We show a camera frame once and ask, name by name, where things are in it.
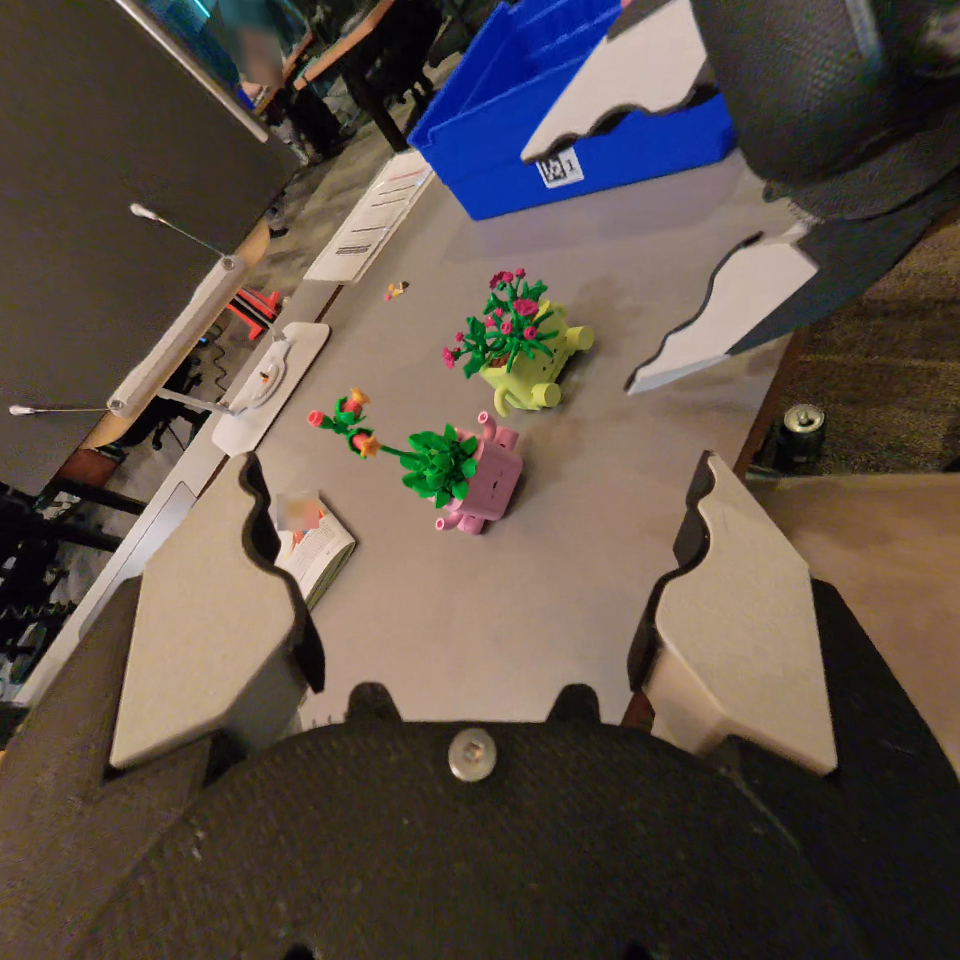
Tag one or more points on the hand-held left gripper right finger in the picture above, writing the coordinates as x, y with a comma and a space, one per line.
742, 637

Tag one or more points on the wooden top desk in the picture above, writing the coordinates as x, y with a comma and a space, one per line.
337, 49

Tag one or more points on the white printed mat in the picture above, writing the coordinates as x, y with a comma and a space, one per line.
375, 217

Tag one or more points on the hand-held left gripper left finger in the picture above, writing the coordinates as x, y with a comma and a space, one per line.
202, 637

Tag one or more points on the black cylinder with metal bolt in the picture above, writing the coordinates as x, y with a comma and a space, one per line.
799, 442

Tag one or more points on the small mixed brick cluster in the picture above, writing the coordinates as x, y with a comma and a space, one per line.
396, 289

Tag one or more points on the blue plastic bin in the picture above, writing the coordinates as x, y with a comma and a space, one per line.
487, 150

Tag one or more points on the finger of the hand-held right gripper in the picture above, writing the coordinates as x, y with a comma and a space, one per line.
630, 67
750, 300

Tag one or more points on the instruction booklet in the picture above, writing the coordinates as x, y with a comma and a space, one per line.
322, 555

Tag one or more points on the pink brick planter figure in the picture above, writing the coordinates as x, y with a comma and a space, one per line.
491, 480

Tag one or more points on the white desk lamp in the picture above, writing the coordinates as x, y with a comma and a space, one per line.
285, 352

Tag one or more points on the yellow brick flower planter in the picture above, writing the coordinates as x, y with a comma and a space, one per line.
532, 367

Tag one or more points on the dark grey partition panel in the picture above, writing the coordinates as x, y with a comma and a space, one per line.
90, 225

